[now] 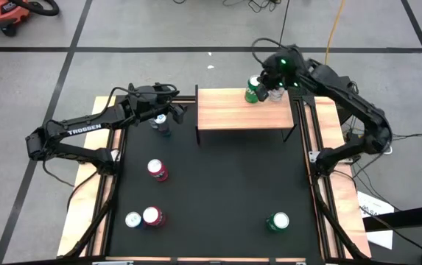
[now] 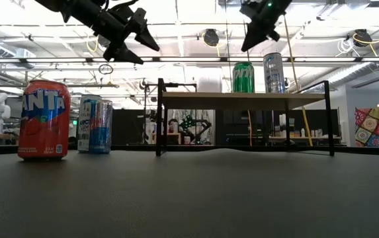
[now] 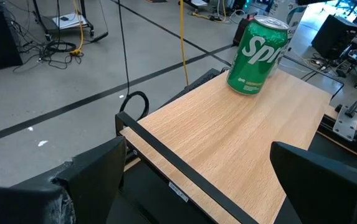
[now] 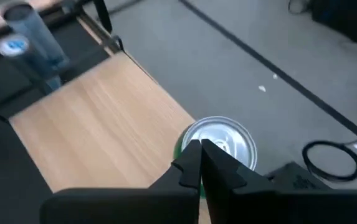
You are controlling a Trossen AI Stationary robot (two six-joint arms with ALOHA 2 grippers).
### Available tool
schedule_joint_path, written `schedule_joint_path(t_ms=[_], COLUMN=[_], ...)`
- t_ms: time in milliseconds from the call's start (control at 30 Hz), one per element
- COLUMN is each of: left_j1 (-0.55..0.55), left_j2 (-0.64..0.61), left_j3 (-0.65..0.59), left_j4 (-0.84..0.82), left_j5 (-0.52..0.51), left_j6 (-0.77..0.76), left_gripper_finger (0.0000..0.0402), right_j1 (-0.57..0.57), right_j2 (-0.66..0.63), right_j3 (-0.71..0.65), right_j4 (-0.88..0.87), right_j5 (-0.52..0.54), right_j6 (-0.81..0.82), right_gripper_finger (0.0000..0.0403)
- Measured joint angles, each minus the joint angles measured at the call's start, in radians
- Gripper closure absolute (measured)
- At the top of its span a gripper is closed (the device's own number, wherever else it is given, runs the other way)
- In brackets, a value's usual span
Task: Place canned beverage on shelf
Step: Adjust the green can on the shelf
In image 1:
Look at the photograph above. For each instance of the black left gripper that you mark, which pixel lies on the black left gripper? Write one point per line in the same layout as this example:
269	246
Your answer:
148	105

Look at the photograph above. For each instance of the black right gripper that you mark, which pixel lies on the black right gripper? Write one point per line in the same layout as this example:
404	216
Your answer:
286	68

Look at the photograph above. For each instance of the green Sprite can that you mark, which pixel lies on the green Sprite can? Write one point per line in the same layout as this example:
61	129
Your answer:
250	94
280	220

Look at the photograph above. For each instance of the red Fanta can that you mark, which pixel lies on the red Fanta can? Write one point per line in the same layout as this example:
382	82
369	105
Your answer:
155	166
151	215

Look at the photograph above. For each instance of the blue and silver energy can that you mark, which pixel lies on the blue and silver energy can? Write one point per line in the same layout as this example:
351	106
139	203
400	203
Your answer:
133	219

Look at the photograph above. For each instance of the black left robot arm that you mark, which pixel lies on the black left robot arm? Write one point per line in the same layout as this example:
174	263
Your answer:
81	129

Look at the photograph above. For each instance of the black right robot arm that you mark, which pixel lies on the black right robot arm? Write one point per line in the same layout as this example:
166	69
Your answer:
350	99

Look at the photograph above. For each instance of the black table mat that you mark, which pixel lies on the black table mat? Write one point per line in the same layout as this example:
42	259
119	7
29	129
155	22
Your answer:
232	221

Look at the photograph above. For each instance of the white paper sheet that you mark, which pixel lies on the white paper sheet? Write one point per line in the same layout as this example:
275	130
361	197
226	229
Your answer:
369	204

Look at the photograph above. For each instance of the black furniture edge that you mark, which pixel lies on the black furniture edge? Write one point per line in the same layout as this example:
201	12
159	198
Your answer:
409	217

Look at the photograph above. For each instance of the orange shop vacuum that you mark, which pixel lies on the orange shop vacuum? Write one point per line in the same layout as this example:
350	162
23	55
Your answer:
0	13

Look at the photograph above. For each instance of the wooden shelf with black frame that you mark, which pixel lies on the wooden shelf with black frame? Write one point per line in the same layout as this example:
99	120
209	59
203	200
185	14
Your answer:
225	110

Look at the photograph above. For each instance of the silver metal bracket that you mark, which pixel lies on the silver metal bracket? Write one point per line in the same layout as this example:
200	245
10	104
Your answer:
313	156

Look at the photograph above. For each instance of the black aluminium table frame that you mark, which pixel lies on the black aluminium table frame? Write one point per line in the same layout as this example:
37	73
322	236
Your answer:
104	228

